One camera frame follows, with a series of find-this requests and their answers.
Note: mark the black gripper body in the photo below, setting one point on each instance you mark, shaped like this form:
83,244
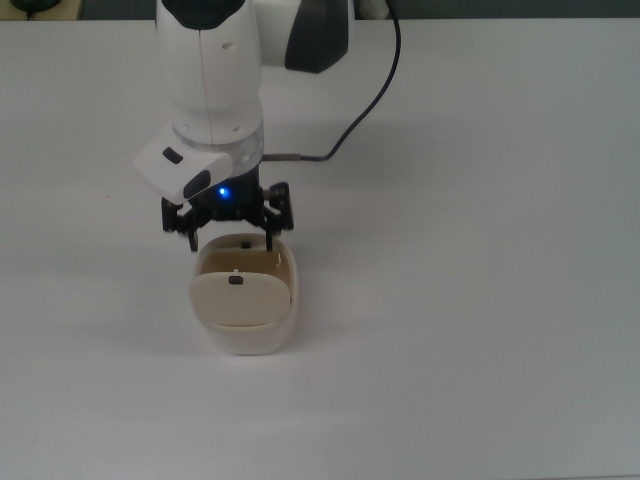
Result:
235,205

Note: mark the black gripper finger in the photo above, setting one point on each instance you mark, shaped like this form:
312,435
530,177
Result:
175,217
281,207

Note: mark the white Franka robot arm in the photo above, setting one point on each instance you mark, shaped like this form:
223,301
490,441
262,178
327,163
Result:
210,75

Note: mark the small white lidded bin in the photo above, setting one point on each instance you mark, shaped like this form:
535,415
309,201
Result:
240,300

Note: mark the dark round object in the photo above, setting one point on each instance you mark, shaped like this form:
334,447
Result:
35,4

